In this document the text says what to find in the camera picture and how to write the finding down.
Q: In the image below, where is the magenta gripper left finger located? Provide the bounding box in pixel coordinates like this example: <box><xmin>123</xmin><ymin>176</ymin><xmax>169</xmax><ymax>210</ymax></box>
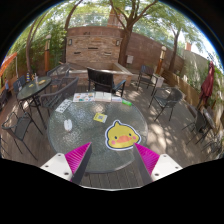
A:
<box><xmin>65</xmin><ymin>142</ymin><xmax>92</xmax><ymax>185</ymax></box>

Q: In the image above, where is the round glass patio table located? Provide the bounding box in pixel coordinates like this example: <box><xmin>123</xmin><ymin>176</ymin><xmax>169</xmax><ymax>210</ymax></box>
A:
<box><xmin>48</xmin><ymin>101</ymin><xmax>148</xmax><ymax>173</ymax></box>

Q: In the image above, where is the green marker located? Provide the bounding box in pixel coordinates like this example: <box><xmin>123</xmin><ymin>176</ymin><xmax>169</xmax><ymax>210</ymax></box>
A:
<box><xmin>122</xmin><ymin>100</ymin><xmax>132</xmax><ymax>106</ymax></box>

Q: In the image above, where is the open white book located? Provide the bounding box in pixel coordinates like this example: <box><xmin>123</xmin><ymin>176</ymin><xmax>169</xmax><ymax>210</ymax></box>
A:
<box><xmin>94</xmin><ymin>91</ymin><xmax>112</xmax><ymax>102</ymax></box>

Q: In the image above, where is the round dark side table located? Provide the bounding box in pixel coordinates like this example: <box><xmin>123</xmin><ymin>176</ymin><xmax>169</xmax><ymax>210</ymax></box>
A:
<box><xmin>17</xmin><ymin>76</ymin><xmax>52</xmax><ymax>126</ymax></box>

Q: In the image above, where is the white computer mouse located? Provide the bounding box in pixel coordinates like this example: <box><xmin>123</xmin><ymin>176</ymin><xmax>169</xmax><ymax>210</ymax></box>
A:
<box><xmin>64</xmin><ymin>119</ymin><xmax>72</xmax><ymax>131</ymax></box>

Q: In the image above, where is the black wicker chair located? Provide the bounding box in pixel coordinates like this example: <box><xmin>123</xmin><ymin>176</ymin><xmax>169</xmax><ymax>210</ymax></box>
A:
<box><xmin>87</xmin><ymin>68</ymin><xmax>126</xmax><ymax>95</ymax></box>

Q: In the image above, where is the folded red patio umbrella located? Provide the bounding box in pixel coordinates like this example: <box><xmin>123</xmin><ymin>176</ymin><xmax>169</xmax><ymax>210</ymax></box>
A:
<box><xmin>199</xmin><ymin>62</ymin><xmax>215</xmax><ymax>104</ymax></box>

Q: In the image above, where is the black chair near left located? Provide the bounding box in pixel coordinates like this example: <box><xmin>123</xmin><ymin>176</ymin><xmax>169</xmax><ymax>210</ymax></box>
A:
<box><xmin>1</xmin><ymin>112</ymin><xmax>42</xmax><ymax>160</ymax></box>

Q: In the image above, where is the stone fire pit planter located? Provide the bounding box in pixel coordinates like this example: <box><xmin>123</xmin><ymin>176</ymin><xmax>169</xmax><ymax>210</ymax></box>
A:
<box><xmin>69</xmin><ymin>62</ymin><xmax>133</xmax><ymax>86</ymax></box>

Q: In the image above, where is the small white box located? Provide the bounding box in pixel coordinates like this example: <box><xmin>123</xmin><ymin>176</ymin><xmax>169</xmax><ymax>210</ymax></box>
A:
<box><xmin>112</xmin><ymin>96</ymin><xmax>122</xmax><ymax>102</ymax></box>

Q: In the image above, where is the colourful picture sheet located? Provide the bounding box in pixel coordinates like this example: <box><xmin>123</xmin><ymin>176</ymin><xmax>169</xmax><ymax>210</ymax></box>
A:
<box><xmin>73</xmin><ymin>93</ymin><xmax>94</xmax><ymax>102</ymax></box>

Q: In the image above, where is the black chair far right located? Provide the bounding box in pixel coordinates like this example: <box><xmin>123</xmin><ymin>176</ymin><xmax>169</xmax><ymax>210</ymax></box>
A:
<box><xmin>137</xmin><ymin>65</ymin><xmax>156</xmax><ymax>87</ymax></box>

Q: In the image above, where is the black mesh chair back left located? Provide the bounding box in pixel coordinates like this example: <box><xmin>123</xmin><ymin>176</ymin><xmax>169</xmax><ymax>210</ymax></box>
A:
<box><xmin>47</xmin><ymin>64</ymin><xmax>70</xmax><ymax>79</ymax></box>

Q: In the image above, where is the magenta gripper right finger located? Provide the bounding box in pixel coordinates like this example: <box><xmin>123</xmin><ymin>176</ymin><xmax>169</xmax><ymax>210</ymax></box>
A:
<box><xmin>133</xmin><ymin>143</ymin><xmax>160</xmax><ymax>185</ymax></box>

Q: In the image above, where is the yellow square card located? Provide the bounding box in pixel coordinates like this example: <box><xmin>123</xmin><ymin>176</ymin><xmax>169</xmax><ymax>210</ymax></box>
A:
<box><xmin>94</xmin><ymin>113</ymin><xmax>107</xmax><ymax>123</ymax></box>

